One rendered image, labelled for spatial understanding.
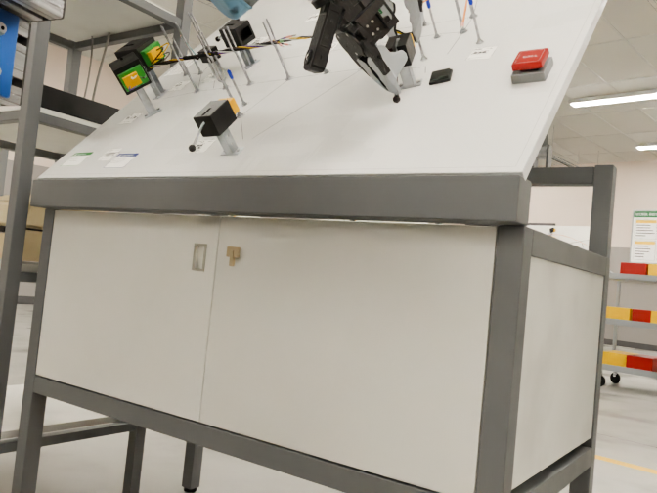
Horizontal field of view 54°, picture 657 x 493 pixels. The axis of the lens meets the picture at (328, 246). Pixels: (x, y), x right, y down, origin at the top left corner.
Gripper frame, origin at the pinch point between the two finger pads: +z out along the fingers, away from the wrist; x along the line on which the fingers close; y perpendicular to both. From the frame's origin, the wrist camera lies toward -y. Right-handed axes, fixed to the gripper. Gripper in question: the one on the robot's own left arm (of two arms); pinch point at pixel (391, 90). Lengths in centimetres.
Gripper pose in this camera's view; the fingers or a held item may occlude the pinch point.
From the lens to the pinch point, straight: 116.2
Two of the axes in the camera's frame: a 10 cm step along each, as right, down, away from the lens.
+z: 6.3, 6.7, 3.9
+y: 6.9, -7.1, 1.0
